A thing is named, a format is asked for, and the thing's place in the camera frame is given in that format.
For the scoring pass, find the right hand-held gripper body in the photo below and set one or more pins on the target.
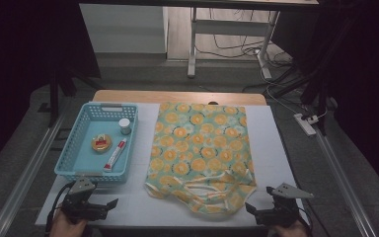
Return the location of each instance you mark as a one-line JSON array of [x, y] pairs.
[[283, 210]]

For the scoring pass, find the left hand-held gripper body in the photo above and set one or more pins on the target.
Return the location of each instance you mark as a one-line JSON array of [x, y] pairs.
[[79, 204]]

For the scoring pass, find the light blue plastic basket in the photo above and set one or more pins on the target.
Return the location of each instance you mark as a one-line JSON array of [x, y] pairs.
[[90, 158]]

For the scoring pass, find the white and red ointment tube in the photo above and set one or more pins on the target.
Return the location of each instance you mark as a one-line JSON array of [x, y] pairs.
[[115, 155]]

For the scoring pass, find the small white-capped bottle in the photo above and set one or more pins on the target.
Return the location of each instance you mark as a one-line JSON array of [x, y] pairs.
[[124, 125]]

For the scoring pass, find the person's right hand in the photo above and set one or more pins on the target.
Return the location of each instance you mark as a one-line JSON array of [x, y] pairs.
[[291, 231]]

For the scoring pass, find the person's left hand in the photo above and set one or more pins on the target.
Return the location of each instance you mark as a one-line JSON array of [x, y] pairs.
[[66, 227]]

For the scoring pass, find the white table mat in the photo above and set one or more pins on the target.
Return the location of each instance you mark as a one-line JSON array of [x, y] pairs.
[[269, 158]]

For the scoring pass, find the white power strip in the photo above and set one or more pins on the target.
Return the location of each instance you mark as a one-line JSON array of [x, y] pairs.
[[305, 125]]

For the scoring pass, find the black curtain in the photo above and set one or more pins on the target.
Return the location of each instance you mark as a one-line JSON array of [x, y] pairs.
[[368, 65], [19, 49]]

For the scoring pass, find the white-legged desk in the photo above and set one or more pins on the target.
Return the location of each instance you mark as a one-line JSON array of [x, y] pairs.
[[230, 28]]

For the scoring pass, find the pale grey cabinet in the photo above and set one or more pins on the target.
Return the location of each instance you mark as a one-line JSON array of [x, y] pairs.
[[121, 29]]

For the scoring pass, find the aluminium rail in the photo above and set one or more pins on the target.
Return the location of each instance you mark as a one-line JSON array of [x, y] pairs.
[[345, 184], [26, 174]]

